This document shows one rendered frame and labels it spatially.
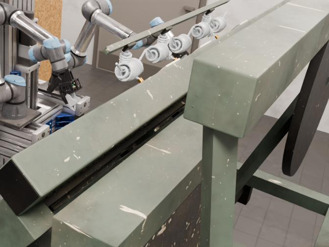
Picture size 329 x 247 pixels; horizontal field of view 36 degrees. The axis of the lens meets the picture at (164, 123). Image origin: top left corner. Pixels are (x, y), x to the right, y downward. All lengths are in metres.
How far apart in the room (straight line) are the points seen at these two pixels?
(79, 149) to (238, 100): 0.50
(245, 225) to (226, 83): 3.46
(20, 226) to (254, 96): 0.59
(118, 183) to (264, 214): 3.26
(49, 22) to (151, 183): 3.87
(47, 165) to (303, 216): 3.58
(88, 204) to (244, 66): 0.48
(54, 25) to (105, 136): 3.83
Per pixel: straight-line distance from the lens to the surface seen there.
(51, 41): 2.42
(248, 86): 0.71
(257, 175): 3.26
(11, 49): 3.09
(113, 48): 1.56
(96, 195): 1.09
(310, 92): 1.56
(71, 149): 1.11
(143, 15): 6.11
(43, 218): 1.12
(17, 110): 2.97
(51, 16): 4.92
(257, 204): 4.42
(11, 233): 1.13
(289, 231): 4.24
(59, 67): 2.43
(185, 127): 1.41
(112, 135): 1.21
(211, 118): 0.75
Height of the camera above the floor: 2.44
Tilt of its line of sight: 27 degrees down
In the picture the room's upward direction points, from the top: 9 degrees clockwise
